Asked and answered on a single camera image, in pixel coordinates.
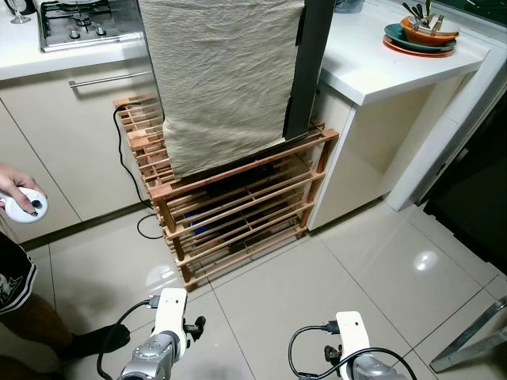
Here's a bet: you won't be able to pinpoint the beige wrinkled cloth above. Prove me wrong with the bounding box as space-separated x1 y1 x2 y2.
138 0 307 177

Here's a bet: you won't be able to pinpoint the clear glass container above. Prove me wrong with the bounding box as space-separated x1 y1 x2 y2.
333 0 365 15

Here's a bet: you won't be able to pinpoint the black patterned shorts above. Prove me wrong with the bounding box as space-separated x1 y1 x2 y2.
0 233 39 317

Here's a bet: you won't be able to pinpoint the teal plate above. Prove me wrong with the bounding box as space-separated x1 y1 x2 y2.
384 24 459 53

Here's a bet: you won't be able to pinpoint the white handheld controller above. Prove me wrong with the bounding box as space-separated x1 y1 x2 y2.
0 187 49 225

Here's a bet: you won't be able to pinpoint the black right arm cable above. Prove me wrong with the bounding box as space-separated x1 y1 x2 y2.
287 321 418 380

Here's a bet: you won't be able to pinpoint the dark grey flat panel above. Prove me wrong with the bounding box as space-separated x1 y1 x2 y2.
283 0 336 144

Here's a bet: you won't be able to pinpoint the black appliance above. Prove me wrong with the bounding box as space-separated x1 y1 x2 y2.
423 85 507 274

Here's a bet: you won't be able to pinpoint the person's bare leg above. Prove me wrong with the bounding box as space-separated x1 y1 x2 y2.
0 291 74 355

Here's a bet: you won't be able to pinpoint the silver drawer handle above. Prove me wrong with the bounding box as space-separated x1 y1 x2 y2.
68 72 156 89

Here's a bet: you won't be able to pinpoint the orange bowl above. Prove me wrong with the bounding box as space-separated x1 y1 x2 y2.
399 16 461 45

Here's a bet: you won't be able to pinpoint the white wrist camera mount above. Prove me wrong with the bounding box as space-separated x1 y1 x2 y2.
334 310 368 359
150 288 189 353

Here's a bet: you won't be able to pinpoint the clear wine glass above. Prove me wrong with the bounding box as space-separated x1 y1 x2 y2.
10 0 33 25

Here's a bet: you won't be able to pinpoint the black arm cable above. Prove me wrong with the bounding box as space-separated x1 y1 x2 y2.
96 298 165 380
287 321 418 380

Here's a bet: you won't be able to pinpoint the black power cable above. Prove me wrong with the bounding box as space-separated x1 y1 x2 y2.
113 104 165 240

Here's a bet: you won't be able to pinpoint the steel gas hob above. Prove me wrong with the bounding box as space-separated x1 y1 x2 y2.
38 0 148 53

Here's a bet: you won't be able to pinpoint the grey metal frame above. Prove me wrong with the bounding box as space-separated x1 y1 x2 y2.
430 296 507 374

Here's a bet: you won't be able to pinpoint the person's hand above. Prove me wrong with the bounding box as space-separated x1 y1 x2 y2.
0 161 39 211

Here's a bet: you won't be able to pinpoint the orange plate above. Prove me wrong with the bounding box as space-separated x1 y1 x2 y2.
383 36 457 59

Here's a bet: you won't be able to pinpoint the black handled cutlery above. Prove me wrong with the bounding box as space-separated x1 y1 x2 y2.
402 0 446 34

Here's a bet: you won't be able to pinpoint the wooden slatted shoe rack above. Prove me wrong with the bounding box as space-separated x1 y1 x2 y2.
113 94 341 292

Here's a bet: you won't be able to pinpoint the dark glass window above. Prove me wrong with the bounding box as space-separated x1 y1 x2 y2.
432 0 507 25

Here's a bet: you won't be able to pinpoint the black sock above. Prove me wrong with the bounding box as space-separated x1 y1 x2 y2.
61 322 132 363

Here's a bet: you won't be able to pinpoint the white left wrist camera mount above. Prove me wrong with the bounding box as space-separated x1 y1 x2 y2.
150 288 189 353

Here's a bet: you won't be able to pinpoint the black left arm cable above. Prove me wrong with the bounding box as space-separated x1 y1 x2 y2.
96 298 165 380

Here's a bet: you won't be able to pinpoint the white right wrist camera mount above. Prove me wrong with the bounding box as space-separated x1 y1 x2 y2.
334 310 368 359

